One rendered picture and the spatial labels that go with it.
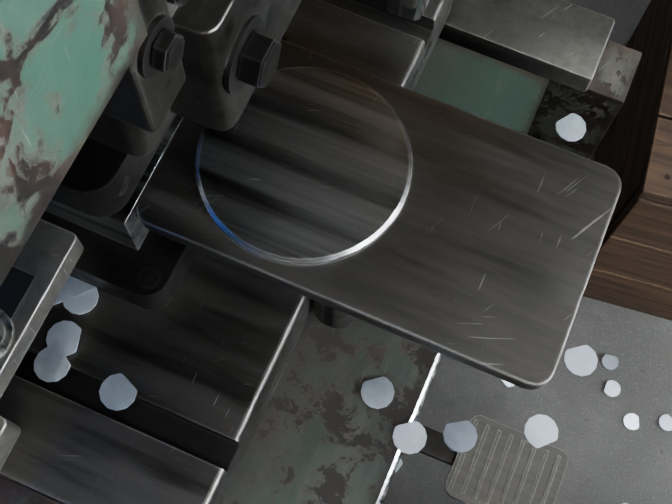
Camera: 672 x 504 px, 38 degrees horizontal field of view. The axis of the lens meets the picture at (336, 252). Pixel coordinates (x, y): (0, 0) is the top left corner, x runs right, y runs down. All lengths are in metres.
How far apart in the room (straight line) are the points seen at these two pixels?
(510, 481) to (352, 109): 0.67
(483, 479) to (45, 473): 0.65
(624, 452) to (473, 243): 0.84
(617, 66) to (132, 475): 0.48
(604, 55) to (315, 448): 0.39
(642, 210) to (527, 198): 0.56
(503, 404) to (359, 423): 0.69
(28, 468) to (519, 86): 0.44
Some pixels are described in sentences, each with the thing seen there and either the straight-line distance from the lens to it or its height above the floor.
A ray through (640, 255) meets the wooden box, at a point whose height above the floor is 0.19.
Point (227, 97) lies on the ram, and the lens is 0.42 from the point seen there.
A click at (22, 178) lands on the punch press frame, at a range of 0.24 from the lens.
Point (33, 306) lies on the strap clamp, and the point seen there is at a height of 0.75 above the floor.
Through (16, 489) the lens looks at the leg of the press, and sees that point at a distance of 0.70.
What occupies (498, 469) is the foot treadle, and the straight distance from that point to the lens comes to 1.15.
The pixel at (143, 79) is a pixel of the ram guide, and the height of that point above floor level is 1.02.
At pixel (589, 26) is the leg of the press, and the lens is 0.80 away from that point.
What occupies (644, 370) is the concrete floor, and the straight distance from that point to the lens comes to 1.40.
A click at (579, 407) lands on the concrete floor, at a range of 1.36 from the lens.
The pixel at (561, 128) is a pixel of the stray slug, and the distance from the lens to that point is 0.75.
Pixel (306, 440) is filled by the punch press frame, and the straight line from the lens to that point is 0.65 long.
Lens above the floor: 1.29
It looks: 70 degrees down
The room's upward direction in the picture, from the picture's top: 2 degrees clockwise
